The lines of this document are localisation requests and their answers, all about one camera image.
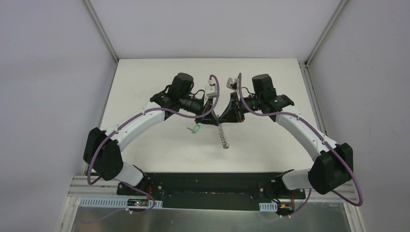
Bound green plastic key tag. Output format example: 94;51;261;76
191;124;201;134

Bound silver key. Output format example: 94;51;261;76
187;127;196;133

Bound metal disc with key rings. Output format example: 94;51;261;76
217;124;229;149

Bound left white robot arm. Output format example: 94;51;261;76
83;72;220;196

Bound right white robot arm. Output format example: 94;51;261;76
220;74;353;198

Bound left controller board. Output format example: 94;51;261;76
127;199;150;209

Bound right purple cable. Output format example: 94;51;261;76
237;72;364;207

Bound purple cable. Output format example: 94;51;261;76
237;72;364;207
86;74;220;215

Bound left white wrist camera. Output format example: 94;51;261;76
204;83;219;99

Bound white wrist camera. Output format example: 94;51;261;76
204;83;219;99
226;78;238;91

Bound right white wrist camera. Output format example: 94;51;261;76
226;78;238;91

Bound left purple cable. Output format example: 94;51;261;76
86;74;220;215

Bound aluminium frame rail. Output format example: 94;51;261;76
81;0;119;64

